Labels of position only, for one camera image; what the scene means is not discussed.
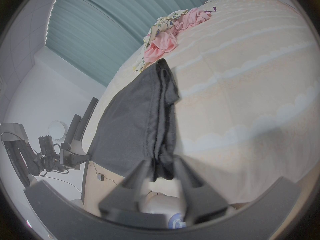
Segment black cable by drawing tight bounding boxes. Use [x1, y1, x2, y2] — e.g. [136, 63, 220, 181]
[41, 175, 83, 194]

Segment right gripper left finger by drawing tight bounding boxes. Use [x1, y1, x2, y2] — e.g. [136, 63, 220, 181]
[99, 160, 150, 214]

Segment pile of clothes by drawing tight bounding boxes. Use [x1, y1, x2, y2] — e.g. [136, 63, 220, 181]
[132, 8, 217, 74]

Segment bed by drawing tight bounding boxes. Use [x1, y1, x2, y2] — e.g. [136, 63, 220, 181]
[81, 0, 320, 217]

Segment black T-shirt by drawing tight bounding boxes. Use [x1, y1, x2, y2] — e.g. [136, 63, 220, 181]
[89, 58, 180, 182]

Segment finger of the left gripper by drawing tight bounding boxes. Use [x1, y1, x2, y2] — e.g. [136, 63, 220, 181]
[74, 154, 93, 164]

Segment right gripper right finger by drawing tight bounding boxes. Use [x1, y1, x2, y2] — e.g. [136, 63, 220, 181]
[174, 155, 228, 222]

